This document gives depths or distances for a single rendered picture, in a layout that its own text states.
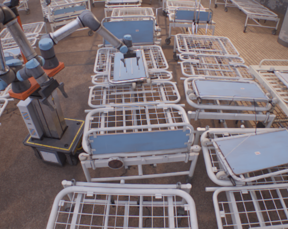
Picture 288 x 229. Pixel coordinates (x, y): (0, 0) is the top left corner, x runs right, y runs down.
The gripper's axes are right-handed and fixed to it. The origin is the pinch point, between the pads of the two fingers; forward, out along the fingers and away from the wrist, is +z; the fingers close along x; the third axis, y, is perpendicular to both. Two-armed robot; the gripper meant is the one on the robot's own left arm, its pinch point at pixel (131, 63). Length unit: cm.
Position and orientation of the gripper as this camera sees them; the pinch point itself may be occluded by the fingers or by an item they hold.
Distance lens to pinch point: 233.8
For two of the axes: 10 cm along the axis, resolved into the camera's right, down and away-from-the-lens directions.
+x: -9.9, 1.2, -0.1
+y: -0.9, -6.5, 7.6
